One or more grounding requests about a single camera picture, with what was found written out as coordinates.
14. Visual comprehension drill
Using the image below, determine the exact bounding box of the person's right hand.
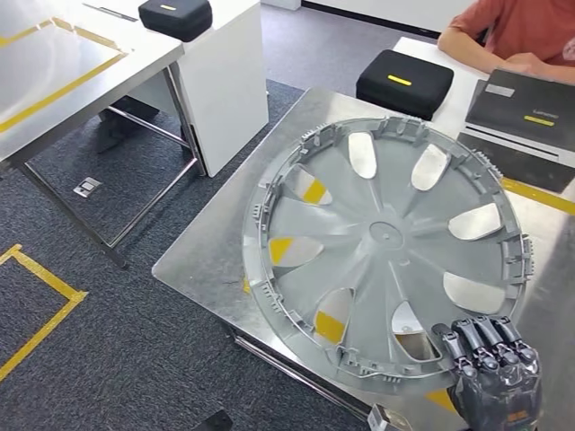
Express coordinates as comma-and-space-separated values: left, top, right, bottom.
502, 52, 546, 77

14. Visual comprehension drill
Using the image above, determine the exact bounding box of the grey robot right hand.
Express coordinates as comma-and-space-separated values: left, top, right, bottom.
431, 315, 543, 431

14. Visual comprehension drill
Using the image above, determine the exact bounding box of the grey plastic wheel hubcap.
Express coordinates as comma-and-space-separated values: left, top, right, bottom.
241, 116, 534, 397

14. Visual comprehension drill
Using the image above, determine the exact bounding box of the yellow workbench tape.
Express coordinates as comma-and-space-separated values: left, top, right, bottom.
242, 177, 575, 415

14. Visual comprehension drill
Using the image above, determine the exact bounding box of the black robot body part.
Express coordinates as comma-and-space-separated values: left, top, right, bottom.
190, 409, 233, 431

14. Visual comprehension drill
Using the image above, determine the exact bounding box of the person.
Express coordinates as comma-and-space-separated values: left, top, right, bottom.
437, 0, 575, 84

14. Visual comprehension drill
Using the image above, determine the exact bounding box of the dark grey laptop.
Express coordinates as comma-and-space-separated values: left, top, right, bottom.
465, 69, 575, 169

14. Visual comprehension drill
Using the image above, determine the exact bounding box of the white desk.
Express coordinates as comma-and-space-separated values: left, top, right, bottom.
393, 36, 575, 180

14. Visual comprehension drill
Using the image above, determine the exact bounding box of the black case with yellow label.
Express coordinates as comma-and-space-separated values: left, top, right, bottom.
356, 48, 454, 122
138, 0, 214, 44

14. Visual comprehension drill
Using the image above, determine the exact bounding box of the white cabinet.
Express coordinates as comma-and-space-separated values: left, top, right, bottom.
170, 0, 269, 179

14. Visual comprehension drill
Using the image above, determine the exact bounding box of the silver floor outlet box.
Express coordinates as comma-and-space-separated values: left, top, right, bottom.
73, 176, 103, 199

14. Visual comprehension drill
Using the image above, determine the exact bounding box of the yellow floor tape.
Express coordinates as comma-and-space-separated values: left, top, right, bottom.
0, 243, 88, 383

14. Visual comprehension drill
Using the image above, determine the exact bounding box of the steel top table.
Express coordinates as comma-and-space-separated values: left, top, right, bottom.
0, 0, 208, 268

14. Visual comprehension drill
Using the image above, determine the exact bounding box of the yellow tape on steel table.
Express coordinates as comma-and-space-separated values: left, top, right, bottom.
0, 16, 129, 135

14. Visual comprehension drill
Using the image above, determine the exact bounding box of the steel workbench frame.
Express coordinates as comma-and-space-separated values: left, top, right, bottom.
231, 330, 373, 420

